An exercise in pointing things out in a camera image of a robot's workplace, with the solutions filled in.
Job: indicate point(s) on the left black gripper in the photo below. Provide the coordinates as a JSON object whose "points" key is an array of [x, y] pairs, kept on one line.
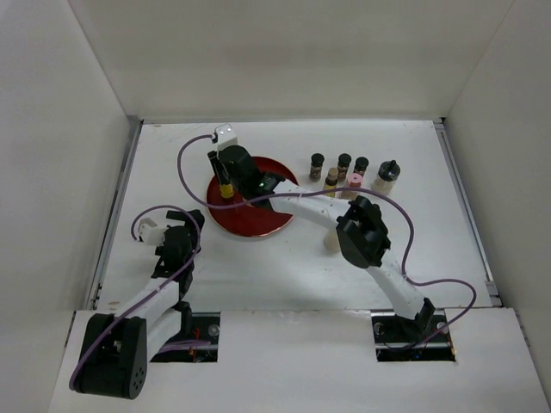
{"points": [[177, 216]]}

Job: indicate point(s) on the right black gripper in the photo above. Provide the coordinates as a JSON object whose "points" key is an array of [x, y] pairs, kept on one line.
{"points": [[217, 164]]}

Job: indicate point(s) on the yellow label bottle front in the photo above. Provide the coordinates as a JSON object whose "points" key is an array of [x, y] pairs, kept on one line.
{"points": [[226, 191]]}

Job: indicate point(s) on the yellow label bottle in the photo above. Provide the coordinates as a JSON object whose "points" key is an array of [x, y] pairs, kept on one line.
{"points": [[226, 191], [331, 182]]}

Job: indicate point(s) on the cream squeeze bottle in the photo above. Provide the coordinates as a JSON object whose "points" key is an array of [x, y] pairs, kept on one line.
{"points": [[331, 242]]}

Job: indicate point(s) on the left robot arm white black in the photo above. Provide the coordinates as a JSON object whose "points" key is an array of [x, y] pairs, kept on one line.
{"points": [[117, 347]]}

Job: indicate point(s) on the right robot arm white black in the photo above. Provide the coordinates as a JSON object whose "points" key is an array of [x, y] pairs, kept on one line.
{"points": [[361, 234]]}

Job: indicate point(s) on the red round tray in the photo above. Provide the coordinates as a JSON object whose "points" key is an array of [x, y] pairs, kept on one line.
{"points": [[249, 221]]}

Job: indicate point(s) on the black cap spice jar left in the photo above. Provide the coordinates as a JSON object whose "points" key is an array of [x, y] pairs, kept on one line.
{"points": [[316, 166]]}

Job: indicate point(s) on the black cap spice jar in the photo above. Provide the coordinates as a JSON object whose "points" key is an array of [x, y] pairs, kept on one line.
{"points": [[316, 166], [343, 163], [361, 165]]}

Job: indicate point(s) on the black cap spice jar middle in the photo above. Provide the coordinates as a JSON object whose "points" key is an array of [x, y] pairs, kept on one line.
{"points": [[343, 163]]}

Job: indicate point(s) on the pink lid spice jar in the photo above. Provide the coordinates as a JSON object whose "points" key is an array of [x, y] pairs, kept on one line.
{"points": [[353, 183]]}

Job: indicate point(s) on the black cap spice jar right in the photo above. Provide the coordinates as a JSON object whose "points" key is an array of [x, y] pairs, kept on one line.
{"points": [[361, 165]]}

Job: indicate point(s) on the black grinder top jar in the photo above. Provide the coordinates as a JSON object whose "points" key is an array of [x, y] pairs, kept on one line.
{"points": [[387, 175]]}

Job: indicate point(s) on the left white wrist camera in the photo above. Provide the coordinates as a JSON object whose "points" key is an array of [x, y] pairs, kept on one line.
{"points": [[150, 233]]}

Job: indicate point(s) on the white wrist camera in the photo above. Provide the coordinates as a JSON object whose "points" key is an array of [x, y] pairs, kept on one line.
{"points": [[150, 233], [224, 136]]}

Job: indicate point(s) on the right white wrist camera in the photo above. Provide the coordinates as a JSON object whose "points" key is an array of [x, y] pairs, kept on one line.
{"points": [[224, 136]]}

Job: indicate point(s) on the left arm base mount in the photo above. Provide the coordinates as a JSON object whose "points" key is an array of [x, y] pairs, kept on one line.
{"points": [[197, 341]]}

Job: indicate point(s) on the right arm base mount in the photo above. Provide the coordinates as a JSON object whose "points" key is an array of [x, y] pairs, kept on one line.
{"points": [[393, 344]]}

